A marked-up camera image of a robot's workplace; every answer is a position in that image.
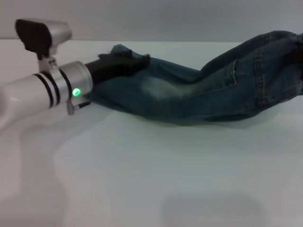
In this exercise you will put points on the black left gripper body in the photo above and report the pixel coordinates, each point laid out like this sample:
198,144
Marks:
109,71

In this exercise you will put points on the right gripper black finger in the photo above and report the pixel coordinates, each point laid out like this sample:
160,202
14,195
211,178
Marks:
298,54

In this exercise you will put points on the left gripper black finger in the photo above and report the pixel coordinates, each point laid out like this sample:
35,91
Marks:
139,61

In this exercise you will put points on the blue denim shorts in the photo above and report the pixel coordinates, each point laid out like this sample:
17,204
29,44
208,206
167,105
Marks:
201,94

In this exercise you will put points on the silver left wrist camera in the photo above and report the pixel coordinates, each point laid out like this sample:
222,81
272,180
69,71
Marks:
42,37

